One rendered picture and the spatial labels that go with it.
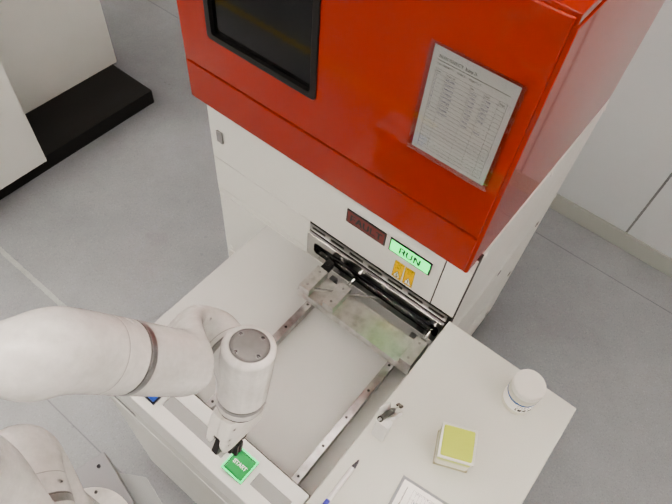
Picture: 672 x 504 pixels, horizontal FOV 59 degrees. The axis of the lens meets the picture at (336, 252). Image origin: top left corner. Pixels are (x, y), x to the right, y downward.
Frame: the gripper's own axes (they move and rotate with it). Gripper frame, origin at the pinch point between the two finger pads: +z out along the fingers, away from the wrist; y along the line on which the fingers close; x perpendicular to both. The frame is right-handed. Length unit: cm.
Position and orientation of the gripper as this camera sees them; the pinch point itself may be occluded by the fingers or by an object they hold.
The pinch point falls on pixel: (233, 443)
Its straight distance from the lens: 116.7
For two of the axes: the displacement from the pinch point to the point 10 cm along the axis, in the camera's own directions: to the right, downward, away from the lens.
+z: -2.0, 6.9, 7.0
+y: -5.9, 4.8, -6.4
